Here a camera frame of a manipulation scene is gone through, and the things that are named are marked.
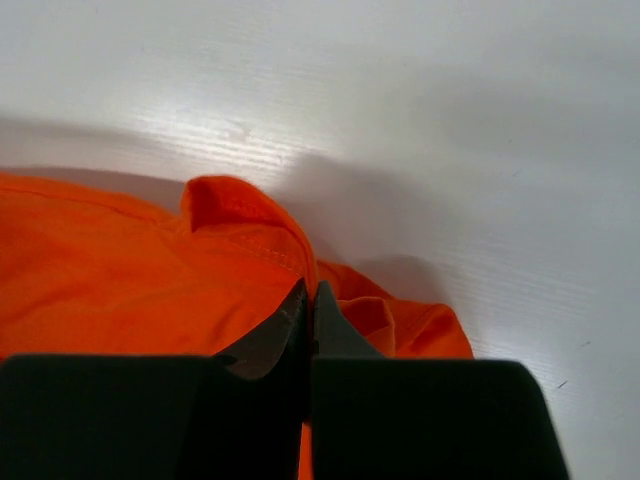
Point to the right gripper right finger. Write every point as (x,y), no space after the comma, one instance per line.
(374,417)

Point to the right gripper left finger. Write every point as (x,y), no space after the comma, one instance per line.
(236,414)

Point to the orange t shirt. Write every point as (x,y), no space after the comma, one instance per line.
(87,272)

